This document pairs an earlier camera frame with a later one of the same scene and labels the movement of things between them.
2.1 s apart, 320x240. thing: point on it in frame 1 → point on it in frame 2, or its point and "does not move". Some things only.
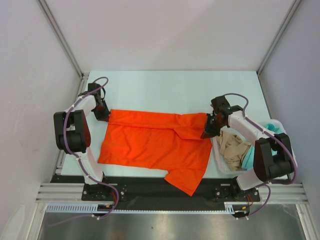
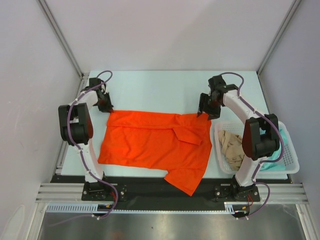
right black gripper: x=209 y=132 → x=204 y=98
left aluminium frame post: x=62 y=39 does not move
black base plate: x=156 y=189 does not move
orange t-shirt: x=166 y=142 does not move
